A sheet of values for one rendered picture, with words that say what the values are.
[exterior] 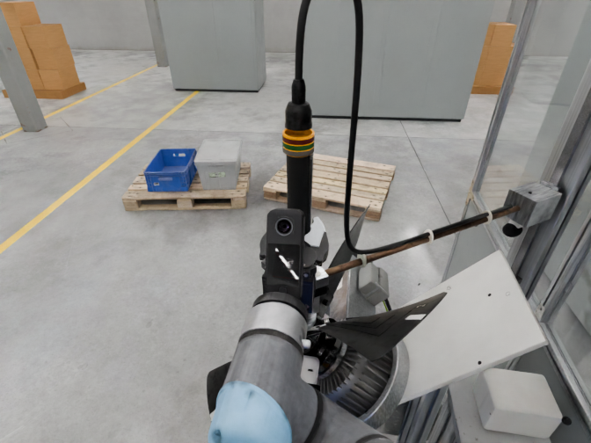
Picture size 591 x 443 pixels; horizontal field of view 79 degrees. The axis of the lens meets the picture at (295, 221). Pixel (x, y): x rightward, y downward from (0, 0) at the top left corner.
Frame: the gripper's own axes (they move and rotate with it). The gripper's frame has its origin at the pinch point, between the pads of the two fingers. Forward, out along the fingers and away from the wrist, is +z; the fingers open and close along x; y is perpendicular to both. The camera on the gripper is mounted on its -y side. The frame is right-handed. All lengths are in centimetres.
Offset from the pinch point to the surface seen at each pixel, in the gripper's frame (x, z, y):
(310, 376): 2.7, -4.4, 37.3
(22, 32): -591, 585, 44
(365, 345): 12.0, -11.5, 15.7
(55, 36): -554, 618, 52
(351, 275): 11, 34, 42
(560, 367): 70, 22, 57
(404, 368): 23.2, 2.9, 40.5
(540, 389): 63, 15, 59
